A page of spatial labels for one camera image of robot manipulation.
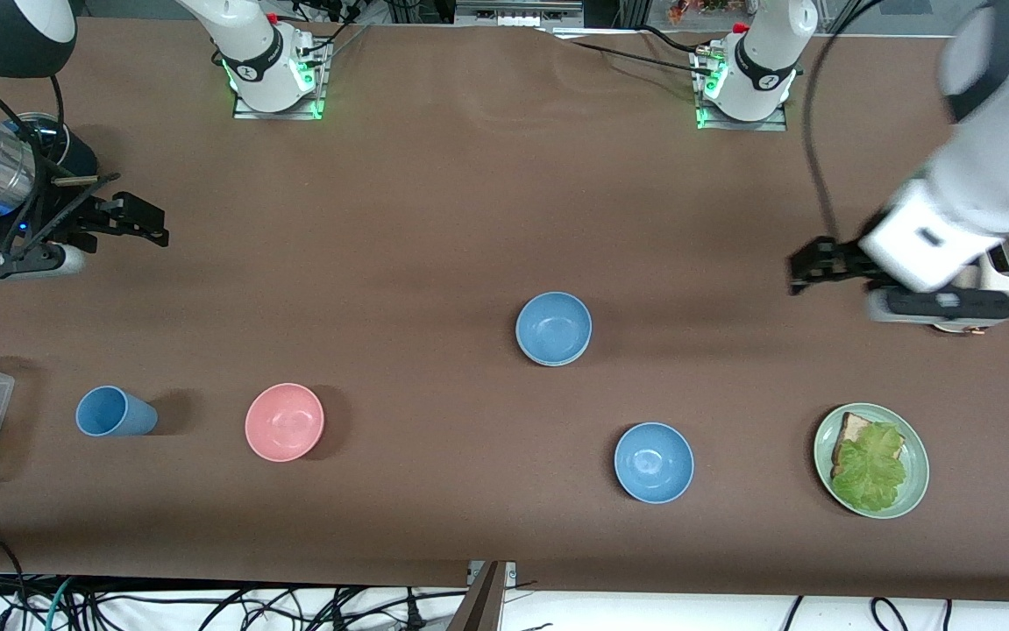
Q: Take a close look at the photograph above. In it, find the blue bowl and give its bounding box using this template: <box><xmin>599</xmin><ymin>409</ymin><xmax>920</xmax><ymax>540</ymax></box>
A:
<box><xmin>515</xmin><ymin>291</ymin><xmax>593</xmax><ymax>365</ymax></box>
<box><xmin>614</xmin><ymin>422</ymin><xmax>695</xmax><ymax>505</ymax></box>

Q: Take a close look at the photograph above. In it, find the green bowl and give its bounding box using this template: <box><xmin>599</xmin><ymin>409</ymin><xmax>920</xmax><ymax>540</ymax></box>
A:
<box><xmin>523</xmin><ymin>347</ymin><xmax>588</xmax><ymax>368</ymax></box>

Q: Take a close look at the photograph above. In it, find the pink bowl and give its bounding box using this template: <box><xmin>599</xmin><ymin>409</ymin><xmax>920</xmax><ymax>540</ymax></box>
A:
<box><xmin>245</xmin><ymin>382</ymin><xmax>326</xmax><ymax>463</ymax></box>

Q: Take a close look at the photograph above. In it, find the toast slice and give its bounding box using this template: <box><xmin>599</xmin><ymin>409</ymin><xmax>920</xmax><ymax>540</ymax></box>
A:
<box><xmin>831</xmin><ymin>412</ymin><xmax>904</xmax><ymax>479</ymax></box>

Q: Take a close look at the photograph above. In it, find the blue cup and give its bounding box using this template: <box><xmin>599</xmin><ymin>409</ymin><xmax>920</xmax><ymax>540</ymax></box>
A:
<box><xmin>75</xmin><ymin>386</ymin><xmax>159</xmax><ymax>437</ymax></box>

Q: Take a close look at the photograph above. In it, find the green lettuce leaf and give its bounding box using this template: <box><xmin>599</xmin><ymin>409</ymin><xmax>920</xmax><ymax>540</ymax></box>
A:
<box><xmin>830</xmin><ymin>422</ymin><xmax>908</xmax><ymax>514</ymax></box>

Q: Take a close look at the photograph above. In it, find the green plate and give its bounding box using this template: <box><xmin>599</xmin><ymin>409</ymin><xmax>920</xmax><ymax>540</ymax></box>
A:
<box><xmin>814</xmin><ymin>402</ymin><xmax>931</xmax><ymax>520</ymax></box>

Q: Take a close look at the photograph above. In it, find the brown table cover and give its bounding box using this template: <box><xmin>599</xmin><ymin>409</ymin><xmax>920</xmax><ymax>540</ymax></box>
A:
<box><xmin>0</xmin><ymin>16</ymin><xmax>1009</xmax><ymax>606</ymax></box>

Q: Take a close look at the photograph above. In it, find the grey metal box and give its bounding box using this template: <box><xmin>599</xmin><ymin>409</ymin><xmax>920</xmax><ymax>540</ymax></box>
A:
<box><xmin>454</xmin><ymin>0</ymin><xmax>585</xmax><ymax>28</ymax></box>

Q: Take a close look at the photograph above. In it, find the black pan with blue handle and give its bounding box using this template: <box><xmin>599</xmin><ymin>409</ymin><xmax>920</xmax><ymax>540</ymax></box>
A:
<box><xmin>18</xmin><ymin>112</ymin><xmax>100</xmax><ymax>181</ymax></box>

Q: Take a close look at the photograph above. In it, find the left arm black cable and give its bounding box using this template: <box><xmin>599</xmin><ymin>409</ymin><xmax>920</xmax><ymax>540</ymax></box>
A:
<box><xmin>801</xmin><ymin>0</ymin><xmax>875</xmax><ymax>243</ymax></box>

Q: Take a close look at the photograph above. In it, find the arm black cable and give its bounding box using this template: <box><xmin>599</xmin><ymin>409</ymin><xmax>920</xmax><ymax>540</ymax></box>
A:
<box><xmin>0</xmin><ymin>53</ymin><xmax>65</xmax><ymax>255</ymax></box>
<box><xmin>801</xmin><ymin>0</ymin><xmax>875</xmax><ymax>243</ymax></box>

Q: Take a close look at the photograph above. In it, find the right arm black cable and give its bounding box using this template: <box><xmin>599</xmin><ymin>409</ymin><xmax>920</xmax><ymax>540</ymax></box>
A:
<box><xmin>0</xmin><ymin>53</ymin><xmax>65</xmax><ymax>255</ymax></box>

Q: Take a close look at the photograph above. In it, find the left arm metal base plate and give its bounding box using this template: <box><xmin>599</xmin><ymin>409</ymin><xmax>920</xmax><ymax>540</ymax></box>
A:
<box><xmin>695</xmin><ymin>51</ymin><xmax>789</xmax><ymax>132</ymax></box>

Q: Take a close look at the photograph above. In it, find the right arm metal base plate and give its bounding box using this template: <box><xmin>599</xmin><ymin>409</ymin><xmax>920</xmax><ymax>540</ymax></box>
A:
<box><xmin>232</xmin><ymin>39</ymin><xmax>327</xmax><ymax>121</ymax></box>

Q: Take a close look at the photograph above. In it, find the short black table cable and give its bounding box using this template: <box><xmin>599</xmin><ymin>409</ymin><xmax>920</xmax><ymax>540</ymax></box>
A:
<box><xmin>640</xmin><ymin>25</ymin><xmax>703</xmax><ymax>55</ymax></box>

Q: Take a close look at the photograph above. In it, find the grey cable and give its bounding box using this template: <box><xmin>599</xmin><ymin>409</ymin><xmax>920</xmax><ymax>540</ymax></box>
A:
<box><xmin>311</xmin><ymin>22</ymin><xmax>373</xmax><ymax>67</ymax></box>

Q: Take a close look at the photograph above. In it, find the long black table cable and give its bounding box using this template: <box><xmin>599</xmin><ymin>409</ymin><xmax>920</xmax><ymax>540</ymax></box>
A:
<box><xmin>548</xmin><ymin>35</ymin><xmax>711</xmax><ymax>76</ymax></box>

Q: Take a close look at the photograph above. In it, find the teal floor cable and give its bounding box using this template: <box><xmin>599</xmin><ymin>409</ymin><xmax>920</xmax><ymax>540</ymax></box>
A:
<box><xmin>45</xmin><ymin>576</ymin><xmax>77</xmax><ymax>631</ymax></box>

